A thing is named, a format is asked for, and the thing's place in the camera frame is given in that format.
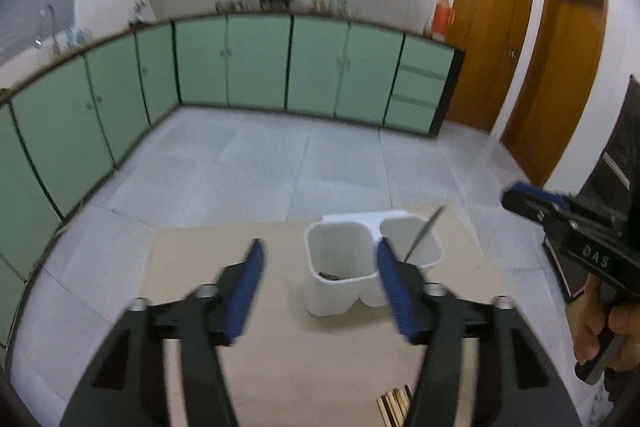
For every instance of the brown wooden door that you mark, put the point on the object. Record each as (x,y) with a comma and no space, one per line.
(560,77)
(485,32)

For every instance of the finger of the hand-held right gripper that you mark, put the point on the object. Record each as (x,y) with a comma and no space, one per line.
(540,193)
(520,206)

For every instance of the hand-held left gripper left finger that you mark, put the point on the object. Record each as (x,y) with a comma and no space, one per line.
(245,292)

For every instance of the small dark object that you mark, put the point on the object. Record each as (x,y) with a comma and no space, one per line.
(330,277)

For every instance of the metal faucet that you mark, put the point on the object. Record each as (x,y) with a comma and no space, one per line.
(50,19)

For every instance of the black chopstick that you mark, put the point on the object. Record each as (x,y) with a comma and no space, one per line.
(425,233)

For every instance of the person's right hand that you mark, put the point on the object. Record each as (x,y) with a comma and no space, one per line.
(625,322)

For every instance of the brown cardboard sheet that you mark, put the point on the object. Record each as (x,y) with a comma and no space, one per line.
(280,357)

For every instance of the row of green lower cabinets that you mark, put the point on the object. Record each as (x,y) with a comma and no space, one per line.
(250,62)

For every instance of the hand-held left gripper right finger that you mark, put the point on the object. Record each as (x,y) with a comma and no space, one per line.
(395,292)

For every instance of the orange gas cylinder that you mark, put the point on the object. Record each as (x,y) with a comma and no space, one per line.
(441,19)

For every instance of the pile of chopsticks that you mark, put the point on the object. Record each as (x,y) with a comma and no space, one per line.
(395,407)

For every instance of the bottles beside faucet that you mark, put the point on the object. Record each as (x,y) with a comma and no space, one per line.
(75,38)

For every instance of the white two-compartment utensil holder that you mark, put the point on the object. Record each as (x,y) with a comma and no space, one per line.
(330,297)

